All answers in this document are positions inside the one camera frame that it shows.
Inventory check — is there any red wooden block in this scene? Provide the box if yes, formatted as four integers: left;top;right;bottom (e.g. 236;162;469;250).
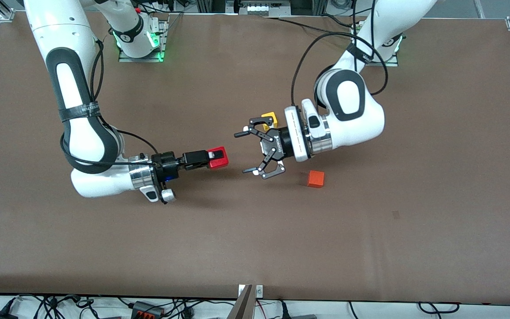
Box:
208;146;229;170

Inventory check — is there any yellow wooden block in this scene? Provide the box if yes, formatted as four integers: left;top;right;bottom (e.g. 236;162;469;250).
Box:
261;112;278;132

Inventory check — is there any black orange connector block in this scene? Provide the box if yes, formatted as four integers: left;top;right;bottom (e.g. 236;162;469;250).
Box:
131;301;166;319

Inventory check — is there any brown table mat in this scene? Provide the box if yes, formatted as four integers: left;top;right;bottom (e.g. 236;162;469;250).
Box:
0;10;510;306

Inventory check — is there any grey electronics box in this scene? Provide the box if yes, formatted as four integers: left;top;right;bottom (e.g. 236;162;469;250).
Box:
236;0;292;16

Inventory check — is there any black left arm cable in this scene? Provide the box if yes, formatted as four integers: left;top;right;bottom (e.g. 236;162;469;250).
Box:
291;0;389;107

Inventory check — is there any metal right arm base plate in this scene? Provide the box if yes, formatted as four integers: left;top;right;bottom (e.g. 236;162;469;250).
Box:
118;20;168;63

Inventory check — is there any long black table cable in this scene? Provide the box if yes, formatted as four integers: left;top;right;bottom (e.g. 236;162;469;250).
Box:
264;17;358;39

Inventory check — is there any small metal post bracket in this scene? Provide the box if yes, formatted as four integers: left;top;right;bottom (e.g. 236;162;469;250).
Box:
238;284;264;298

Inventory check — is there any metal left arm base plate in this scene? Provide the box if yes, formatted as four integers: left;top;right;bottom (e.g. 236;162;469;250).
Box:
352;22;400;67

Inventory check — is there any aluminium camera post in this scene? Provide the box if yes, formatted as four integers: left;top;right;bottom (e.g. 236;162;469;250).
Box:
228;284;255;319

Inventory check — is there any black looped cable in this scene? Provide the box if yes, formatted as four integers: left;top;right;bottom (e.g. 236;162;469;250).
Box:
418;302;460;315

